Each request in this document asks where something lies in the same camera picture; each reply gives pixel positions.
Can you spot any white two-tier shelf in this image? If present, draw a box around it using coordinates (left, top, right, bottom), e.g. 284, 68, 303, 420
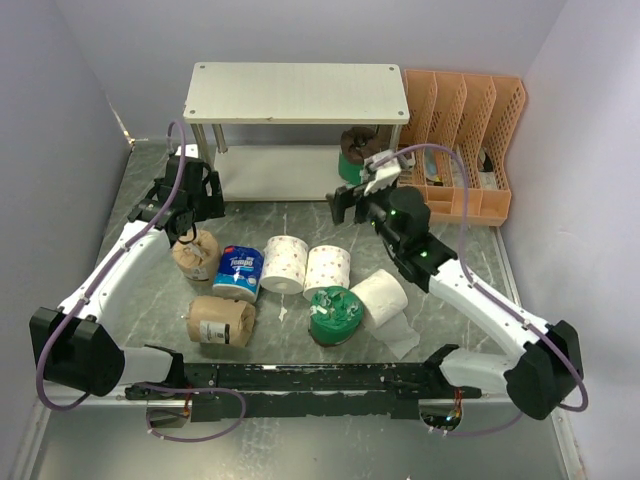
183, 62, 409, 202

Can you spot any dotted toilet roll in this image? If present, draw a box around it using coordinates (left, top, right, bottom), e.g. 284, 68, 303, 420
303, 245, 351, 301
260, 235, 308, 295

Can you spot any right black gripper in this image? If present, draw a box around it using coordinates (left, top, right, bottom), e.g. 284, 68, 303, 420
324, 177, 402, 254

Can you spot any purple cable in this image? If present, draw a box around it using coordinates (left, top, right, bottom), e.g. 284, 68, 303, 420
372, 143, 590, 436
35, 119, 247, 444

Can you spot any orange plastic file organizer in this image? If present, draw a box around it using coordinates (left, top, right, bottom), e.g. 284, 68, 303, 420
398, 69, 526, 227

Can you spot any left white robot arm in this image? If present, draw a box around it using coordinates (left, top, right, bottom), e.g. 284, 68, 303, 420
29, 155, 225, 399

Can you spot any brown paper roll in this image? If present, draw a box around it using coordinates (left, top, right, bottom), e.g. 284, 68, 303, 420
172, 229, 222, 285
186, 296, 256, 347

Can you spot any green roll brown top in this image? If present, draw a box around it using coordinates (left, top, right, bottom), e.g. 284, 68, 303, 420
338, 126, 382, 185

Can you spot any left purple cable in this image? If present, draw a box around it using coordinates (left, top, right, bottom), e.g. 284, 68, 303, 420
35, 119, 247, 444

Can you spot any plain white unrolled toilet roll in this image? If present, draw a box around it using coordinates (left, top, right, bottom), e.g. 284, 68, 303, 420
351, 269, 420, 360

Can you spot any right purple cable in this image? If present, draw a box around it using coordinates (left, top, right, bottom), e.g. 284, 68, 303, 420
372, 143, 590, 436

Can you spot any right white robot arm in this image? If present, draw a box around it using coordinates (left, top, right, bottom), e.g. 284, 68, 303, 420
327, 186, 588, 420

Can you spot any blue Tempo tissue pack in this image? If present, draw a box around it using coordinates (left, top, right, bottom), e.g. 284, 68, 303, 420
212, 245, 264, 304

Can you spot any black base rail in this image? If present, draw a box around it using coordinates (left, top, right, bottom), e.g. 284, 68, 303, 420
124, 360, 484, 424

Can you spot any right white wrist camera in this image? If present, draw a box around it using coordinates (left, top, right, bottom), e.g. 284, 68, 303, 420
363, 150, 403, 196

